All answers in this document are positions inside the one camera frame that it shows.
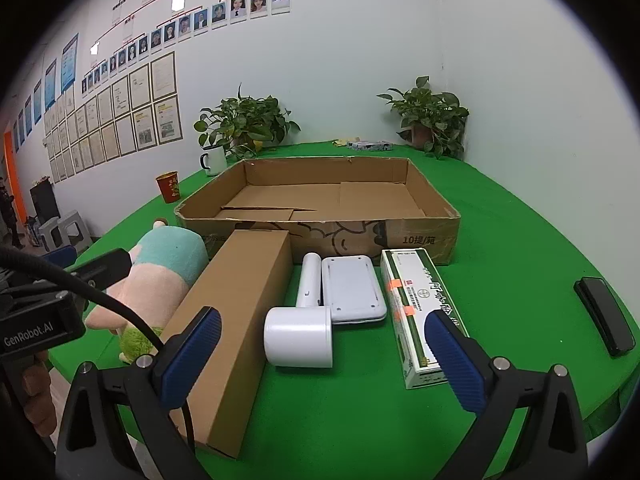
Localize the black rectangular case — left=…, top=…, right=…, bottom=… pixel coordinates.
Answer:
left=573, top=276, right=636, bottom=357

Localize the large shallow cardboard box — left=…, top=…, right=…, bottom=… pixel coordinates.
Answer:
left=173, top=156, right=462, bottom=267

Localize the red paper cup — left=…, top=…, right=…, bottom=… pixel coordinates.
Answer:
left=155, top=172, right=182, bottom=204

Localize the grey plastic stool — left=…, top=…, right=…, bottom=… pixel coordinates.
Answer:
left=57, top=210, right=93, bottom=254
left=39, top=217, right=63, bottom=252

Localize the group of framed certificates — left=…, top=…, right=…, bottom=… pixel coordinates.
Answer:
left=44, top=51, right=184, bottom=184

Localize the green tablecloth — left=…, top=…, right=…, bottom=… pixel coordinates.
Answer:
left=47, top=140, right=640, bottom=480

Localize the white flat plastic device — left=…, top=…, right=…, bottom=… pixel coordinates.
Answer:
left=321, top=255, right=388, bottom=325

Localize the long brown cardboard box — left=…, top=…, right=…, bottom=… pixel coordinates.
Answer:
left=157, top=230, right=293, bottom=460

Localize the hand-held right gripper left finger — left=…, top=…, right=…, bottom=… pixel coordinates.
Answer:
left=55, top=306, right=223, bottom=480

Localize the black cabinet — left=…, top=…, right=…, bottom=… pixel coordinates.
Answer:
left=30, top=180, right=60, bottom=221

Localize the pink and teal plush toy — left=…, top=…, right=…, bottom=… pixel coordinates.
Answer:
left=84, top=219, right=210, bottom=363

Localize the small leafy potted plant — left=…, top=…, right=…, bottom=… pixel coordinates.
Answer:
left=376, top=76, right=470, bottom=160

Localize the person's left hand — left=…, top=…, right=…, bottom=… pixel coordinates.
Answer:
left=20, top=350, right=57, bottom=438

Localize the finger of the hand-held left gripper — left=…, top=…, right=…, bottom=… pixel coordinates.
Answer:
left=42, top=245, right=77, bottom=267
left=70, top=248, right=134, bottom=292

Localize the row of portrait photos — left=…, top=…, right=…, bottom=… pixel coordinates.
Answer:
left=80, top=0, right=292, bottom=96

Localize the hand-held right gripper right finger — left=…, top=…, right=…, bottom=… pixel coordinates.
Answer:
left=424, top=309, right=591, bottom=480

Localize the white handheld fan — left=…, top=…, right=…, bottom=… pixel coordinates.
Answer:
left=264, top=252, right=333, bottom=368

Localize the green and white medicine box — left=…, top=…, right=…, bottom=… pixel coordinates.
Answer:
left=380, top=248, right=469, bottom=390

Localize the large leafy potted plant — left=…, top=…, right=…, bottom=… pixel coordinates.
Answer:
left=194, top=84, right=302, bottom=162

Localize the white mug with black handle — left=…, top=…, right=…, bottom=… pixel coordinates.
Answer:
left=200, top=146, right=228, bottom=177

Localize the row of blue wall posters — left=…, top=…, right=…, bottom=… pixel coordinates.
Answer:
left=12, top=32, right=80, bottom=153

